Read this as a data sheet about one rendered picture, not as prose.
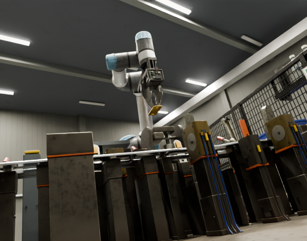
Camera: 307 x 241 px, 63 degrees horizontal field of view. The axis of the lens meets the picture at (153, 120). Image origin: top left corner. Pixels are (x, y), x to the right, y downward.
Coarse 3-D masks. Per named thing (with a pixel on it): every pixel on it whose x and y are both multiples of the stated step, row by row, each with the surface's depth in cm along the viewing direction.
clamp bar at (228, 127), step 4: (228, 116) 133; (224, 120) 135; (228, 120) 135; (224, 124) 134; (228, 124) 135; (224, 128) 134; (228, 128) 134; (232, 128) 133; (228, 132) 131; (232, 132) 132; (228, 136) 131; (232, 136) 131; (236, 136) 131; (236, 140) 130
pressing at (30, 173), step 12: (228, 144) 97; (264, 144) 113; (96, 156) 80; (108, 156) 86; (120, 156) 88; (132, 156) 91; (168, 156) 100; (180, 156) 105; (228, 156) 120; (0, 168) 77; (12, 168) 79; (96, 168) 97
